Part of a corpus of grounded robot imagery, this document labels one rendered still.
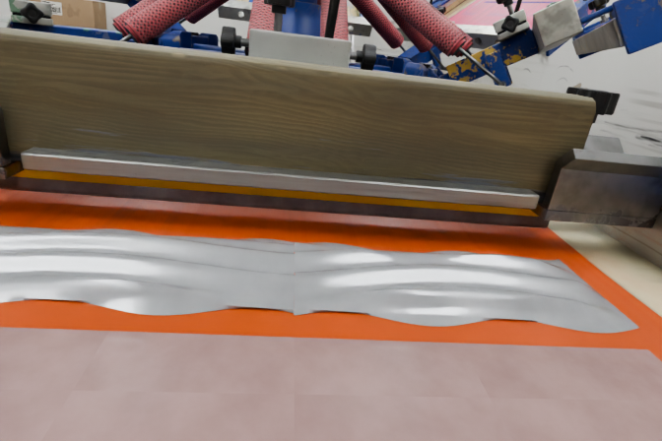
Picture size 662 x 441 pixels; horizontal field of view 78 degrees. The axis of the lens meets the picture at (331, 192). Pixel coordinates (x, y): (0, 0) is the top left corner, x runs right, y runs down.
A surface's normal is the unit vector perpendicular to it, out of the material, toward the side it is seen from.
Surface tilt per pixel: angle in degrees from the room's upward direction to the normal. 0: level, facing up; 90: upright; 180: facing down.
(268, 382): 0
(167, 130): 90
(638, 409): 0
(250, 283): 33
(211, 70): 90
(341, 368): 0
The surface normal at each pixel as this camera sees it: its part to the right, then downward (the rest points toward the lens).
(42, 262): 0.22, -0.59
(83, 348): 0.11, -0.93
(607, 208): 0.09, 0.36
